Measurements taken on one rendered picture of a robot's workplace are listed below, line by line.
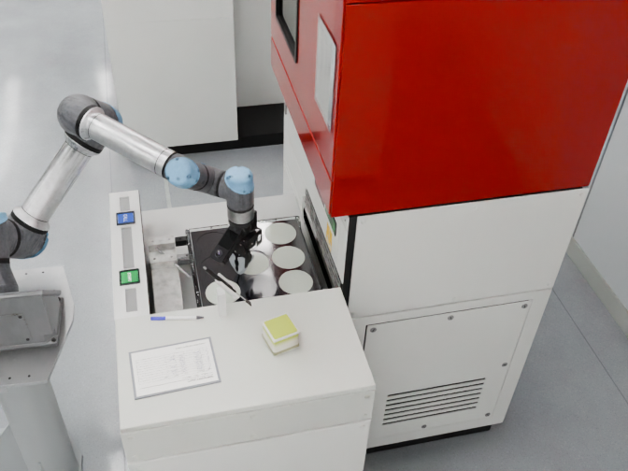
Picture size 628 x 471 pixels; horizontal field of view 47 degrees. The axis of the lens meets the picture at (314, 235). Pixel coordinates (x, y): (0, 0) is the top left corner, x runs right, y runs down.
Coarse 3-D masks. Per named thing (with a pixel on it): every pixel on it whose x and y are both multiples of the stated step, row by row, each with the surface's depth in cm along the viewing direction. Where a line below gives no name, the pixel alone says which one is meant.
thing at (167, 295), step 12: (156, 252) 224; (168, 252) 224; (156, 276) 216; (168, 276) 217; (156, 288) 213; (168, 288) 213; (180, 288) 213; (156, 300) 209; (168, 300) 209; (180, 300) 210; (156, 312) 206
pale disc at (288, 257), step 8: (280, 248) 225; (288, 248) 225; (296, 248) 225; (272, 256) 222; (280, 256) 222; (288, 256) 222; (296, 256) 222; (304, 256) 223; (280, 264) 219; (288, 264) 219; (296, 264) 220
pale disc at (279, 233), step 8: (272, 224) 233; (280, 224) 233; (288, 224) 233; (264, 232) 230; (272, 232) 230; (280, 232) 230; (288, 232) 231; (272, 240) 227; (280, 240) 227; (288, 240) 228
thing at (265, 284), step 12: (264, 228) 231; (192, 240) 226; (204, 240) 226; (216, 240) 226; (264, 240) 227; (300, 240) 228; (204, 252) 222; (264, 252) 223; (204, 264) 218; (216, 264) 218; (228, 264) 219; (204, 276) 214; (228, 276) 215; (240, 276) 215; (252, 276) 215; (264, 276) 216; (276, 276) 216; (312, 276) 216; (204, 288) 211; (240, 288) 211; (252, 288) 212; (264, 288) 212; (276, 288) 212; (312, 288) 213; (204, 300) 207; (240, 300) 208
